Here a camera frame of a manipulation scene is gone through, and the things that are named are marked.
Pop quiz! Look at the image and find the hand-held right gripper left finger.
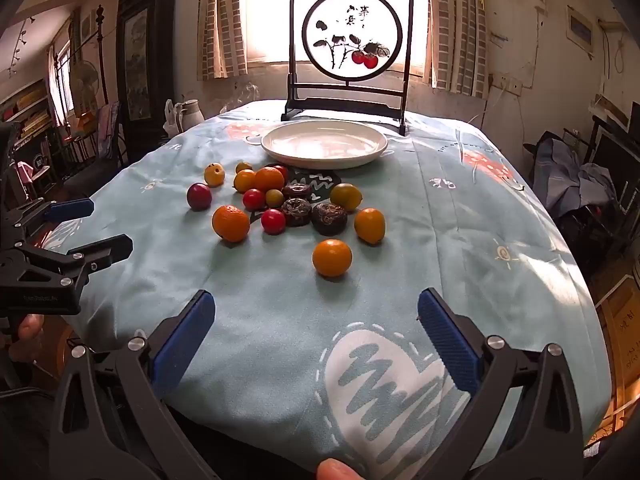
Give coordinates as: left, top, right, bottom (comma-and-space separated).
49, 289, 221, 480

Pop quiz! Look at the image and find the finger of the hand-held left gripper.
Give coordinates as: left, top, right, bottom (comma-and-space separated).
12, 234, 134, 289
9, 198, 95, 244

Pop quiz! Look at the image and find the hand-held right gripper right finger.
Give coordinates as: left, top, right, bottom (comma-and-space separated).
417, 287, 586, 480

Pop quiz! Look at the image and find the dark red plum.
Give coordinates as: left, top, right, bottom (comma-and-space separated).
187, 183, 213, 211

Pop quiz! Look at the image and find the orange mandarin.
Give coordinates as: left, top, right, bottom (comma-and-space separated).
212, 204, 251, 243
253, 166, 286, 193

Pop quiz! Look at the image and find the smooth orange kumquat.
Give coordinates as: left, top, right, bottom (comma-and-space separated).
312, 239, 353, 278
233, 169, 258, 194
354, 208, 387, 245

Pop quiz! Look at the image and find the yellow-green lime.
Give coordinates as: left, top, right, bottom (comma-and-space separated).
330, 183, 363, 212

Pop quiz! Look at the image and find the white round plate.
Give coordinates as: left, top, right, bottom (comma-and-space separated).
260, 119, 389, 170

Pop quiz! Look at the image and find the person's left hand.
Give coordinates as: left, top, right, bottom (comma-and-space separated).
10, 312, 51, 376

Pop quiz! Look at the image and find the person's right hand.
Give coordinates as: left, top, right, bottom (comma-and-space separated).
316, 458, 369, 480

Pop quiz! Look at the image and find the light blue printed tablecloth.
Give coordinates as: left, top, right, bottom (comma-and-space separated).
37, 99, 614, 480

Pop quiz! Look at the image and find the bookshelf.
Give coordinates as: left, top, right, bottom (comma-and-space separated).
0, 77, 56, 151

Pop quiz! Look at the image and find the standing fan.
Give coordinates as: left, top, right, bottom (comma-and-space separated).
70, 60, 101, 117

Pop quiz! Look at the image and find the white plastic bag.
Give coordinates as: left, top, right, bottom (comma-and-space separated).
163, 100, 182, 137

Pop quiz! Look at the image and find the white jug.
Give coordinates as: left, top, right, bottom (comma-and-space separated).
176, 99, 206, 134

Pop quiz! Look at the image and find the cardboard box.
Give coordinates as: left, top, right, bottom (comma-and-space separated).
595, 275, 640, 411

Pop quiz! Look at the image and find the dark wooden cabinet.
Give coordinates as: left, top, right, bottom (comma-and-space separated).
116, 0, 180, 149

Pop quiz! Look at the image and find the pile of grey-blue clothes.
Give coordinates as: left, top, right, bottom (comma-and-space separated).
532, 132, 619, 216

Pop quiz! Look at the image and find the checked beige curtain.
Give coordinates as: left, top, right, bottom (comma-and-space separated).
196, 0, 249, 81
427, 0, 491, 99

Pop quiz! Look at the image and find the black framed painted table screen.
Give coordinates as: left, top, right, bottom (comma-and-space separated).
281, 0, 416, 136

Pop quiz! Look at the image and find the bright window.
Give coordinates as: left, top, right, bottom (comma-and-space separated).
245, 0, 431, 67

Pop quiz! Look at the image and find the framed wall panel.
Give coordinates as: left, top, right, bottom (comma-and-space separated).
567, 6, 594, 51

